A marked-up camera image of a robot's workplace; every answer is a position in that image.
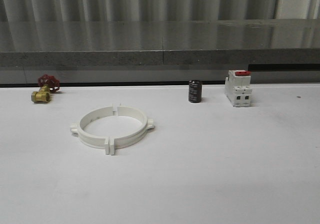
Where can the white half pipe clamp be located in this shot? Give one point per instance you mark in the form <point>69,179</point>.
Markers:
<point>132,137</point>
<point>100,142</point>

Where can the black cylindrical capacitor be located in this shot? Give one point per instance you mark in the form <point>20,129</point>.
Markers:
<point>195,91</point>

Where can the brass valve red handwheel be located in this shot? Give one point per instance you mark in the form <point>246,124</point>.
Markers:
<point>47,84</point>

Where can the grey stone countertop ledge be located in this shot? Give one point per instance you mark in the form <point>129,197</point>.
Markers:
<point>252,44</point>

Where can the white circuit breaker red switch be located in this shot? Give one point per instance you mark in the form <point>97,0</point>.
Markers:
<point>237,88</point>

